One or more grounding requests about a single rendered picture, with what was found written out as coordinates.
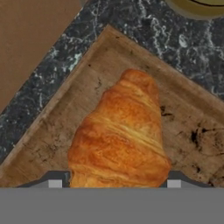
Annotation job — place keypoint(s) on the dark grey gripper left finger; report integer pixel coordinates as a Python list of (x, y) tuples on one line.
[(55, 178)]

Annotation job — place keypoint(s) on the golden brown croissant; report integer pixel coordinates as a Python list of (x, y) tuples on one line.
[(122, 134)]

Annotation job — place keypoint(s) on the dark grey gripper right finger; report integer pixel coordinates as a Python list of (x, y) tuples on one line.
[(176, 178)]

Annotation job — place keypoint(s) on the olive yellow round bowl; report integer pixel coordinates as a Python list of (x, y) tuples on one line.
[(198, 8)]

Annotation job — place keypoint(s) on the wooden cutting board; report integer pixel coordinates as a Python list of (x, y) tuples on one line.
[(58, 128)]

